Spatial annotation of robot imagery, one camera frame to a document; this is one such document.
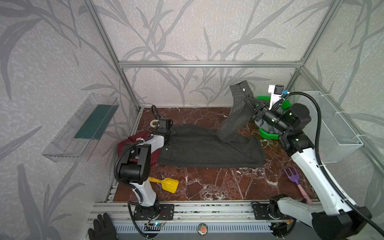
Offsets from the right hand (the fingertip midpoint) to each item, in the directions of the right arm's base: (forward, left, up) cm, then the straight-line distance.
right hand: (246, 95), depth 61 cm
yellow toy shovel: (-22, +37, -44) cm, 62 cm away
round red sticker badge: (-42, +19, -45) cm, 65 cm away
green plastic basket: (+35, -46, -41) cm, 71 cm away
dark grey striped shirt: (+3, +23, -47) cm, 53 cm away
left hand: (+15, +40, -37) cm, 56 cm away
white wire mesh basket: (-12, -39, -12) cm, 42 cm away
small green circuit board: (-40, +41, -45) cm, 73 cm away
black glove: (-42, +64, -43) cm, 88 cm away
